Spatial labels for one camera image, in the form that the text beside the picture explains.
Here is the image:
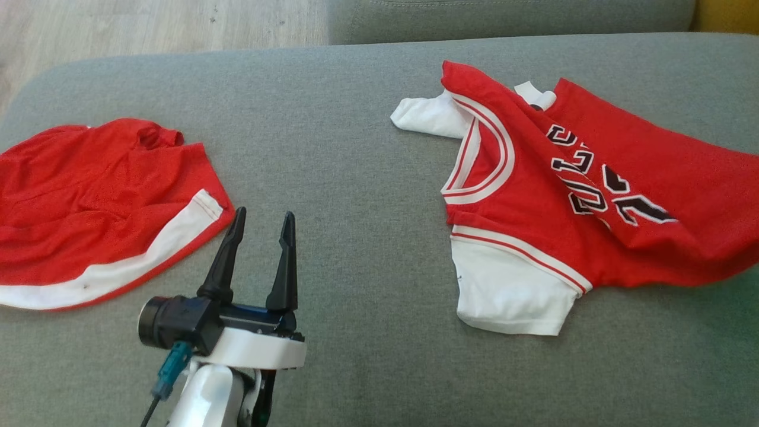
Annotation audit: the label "yellow furniture panel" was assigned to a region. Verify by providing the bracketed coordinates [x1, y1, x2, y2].
[691, 0, 759, 35]

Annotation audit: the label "left black cable teal plug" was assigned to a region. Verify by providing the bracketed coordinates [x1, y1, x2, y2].
[141, 341, 194, 427]

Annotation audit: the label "red jersey with white sleeves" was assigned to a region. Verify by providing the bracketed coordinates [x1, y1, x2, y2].
[390, 60, 759, 337]

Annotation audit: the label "large grey sofa seat cushion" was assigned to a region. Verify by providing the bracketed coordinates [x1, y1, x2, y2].
[0, 33, 759, 427]

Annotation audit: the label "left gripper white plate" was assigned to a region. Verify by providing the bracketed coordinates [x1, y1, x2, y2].
[197, 206, 308, 370]

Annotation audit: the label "red shorts with white stripe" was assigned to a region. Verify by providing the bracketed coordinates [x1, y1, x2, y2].
[0, 117, 236, 313]

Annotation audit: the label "small grey sofa cushion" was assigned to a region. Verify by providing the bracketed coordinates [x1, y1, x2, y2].
[327, 0, 698, 46]

